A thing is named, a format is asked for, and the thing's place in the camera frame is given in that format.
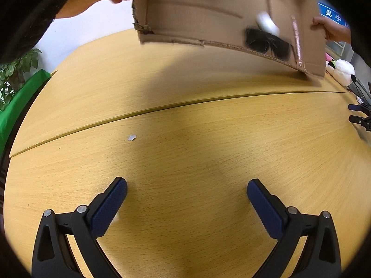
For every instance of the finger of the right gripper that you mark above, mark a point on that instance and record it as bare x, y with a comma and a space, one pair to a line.
359, 107
363, 121

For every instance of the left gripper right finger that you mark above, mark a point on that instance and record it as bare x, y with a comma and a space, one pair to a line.
320, 256

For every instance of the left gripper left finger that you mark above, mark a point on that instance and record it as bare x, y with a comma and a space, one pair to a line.
52, 253

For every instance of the pink cartoon pen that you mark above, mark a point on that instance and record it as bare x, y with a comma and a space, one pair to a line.
299, 60

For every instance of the black sunglasses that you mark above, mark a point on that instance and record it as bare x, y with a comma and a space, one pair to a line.
260, 41

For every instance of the brown cardboard box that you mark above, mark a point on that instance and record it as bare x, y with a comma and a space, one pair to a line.
222, 24

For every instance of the white earbuds case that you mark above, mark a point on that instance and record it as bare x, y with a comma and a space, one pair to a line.
265, 23

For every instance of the bystander right hand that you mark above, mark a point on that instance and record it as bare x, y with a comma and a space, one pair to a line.
333, 31

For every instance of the white plush toy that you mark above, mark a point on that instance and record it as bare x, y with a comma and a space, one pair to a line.
341, 71

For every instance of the blue window banner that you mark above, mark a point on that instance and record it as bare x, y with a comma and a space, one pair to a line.
331, 13

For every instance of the green cloth covered stand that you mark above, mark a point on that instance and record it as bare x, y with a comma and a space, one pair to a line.
14, 109

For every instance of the green potted plant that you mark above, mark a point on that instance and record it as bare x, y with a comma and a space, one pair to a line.
15, 74

